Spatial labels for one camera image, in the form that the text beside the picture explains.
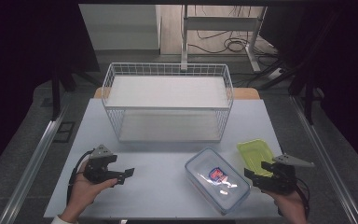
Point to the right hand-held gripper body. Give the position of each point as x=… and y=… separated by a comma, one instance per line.
x=284, y=179

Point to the white desk frame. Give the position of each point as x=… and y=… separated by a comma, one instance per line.
x=220, y=23

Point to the white cabinet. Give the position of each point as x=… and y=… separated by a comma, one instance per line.
x=121, y=26

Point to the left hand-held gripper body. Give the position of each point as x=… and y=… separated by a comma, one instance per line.
x=98, y=169

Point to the black stand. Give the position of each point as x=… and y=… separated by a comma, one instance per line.
x=56, y=93
x=308, y=99

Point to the clear container with blue rim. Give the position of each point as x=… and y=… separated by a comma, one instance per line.
x=199, y=163

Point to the clear container with green lid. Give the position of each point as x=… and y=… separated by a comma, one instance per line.
x=254, y=152

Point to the metal rail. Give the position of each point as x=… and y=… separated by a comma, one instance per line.
x=34, y=161
x=323, y=158

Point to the white power strip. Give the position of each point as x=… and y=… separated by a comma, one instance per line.
x=275, y=74

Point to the clear packet with red label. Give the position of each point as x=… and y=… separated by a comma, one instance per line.
x=218, y=175

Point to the person's right hand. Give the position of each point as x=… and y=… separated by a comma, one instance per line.
x=290, y=207

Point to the person's left hand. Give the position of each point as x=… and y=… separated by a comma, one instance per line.
x=82, y=193

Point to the black floor plate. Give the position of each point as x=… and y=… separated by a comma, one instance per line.
x=64, y=132

